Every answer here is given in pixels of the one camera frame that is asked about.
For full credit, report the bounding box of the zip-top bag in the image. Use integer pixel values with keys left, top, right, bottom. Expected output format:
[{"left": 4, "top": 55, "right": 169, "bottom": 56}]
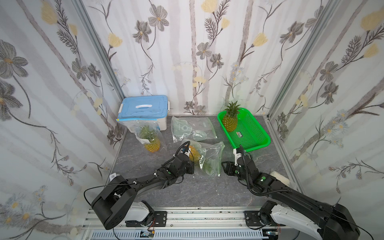
[
  {"left": 187, "top": 140, "right": 225, "bottom": 177},
  {"left": 129, "top": 120, "right": 167, "bottom": 153},
  {"left": 171, "top": 117, "right": 217, "bottom": 143}
]

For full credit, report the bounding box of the pineapple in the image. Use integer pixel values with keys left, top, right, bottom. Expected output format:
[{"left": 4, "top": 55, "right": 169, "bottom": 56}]
[
  {"left": 139, "top": 125, "right": 161, "bottom": 153},
  {"left": 222, "top": 101, "right": 240, "bottom": 132},
  {"left": 189, "top": 146, "right": 216, "bottom": 176}
]

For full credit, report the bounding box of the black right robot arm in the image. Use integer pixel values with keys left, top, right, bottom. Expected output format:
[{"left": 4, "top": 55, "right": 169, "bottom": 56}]
[{"left": 222, "top": 147, "right": 361, "bottom": 240}]

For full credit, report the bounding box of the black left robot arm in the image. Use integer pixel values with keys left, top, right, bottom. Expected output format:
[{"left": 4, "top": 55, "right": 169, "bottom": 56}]
[{"left": 91, "top": 141, "right": 195, "bottom": 230}]

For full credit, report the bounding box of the green plastic perforated basket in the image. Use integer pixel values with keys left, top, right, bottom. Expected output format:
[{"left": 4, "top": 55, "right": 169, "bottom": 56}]
[{"left": 217, "top": 108, "right": 271, "bottom": 153}]

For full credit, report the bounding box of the beige cloth pad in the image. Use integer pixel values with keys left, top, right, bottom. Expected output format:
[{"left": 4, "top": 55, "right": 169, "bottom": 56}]
[{"left": 270, "top": 171, "right": 290, "bottom": 186}]

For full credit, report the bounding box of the blue lid storage box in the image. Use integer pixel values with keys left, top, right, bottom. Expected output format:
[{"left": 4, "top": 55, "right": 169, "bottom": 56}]
[{"left": 116, "top": 95, "right": 170, "bottom": 132}]

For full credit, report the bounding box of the white power strip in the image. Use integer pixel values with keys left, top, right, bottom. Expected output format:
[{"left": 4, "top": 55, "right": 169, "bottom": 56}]
[{"left": 109, "top": 173, "right": 119, "bottom": 182}]

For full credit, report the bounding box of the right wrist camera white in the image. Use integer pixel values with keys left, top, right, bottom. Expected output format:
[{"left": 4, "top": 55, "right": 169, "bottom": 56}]
[{"left": 233, "top": 149, "right": 242, "bottom": 166}]

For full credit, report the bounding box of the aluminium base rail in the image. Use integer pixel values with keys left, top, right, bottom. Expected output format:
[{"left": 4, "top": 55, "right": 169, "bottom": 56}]
[{"left": 80, "top": 206, "right": 328, "bottom": 232}]

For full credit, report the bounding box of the white perforated cable duct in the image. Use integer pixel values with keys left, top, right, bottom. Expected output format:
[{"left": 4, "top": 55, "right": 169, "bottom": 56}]
[{"left": 88, "top": 229, "right": 268, "bottom": 240}]

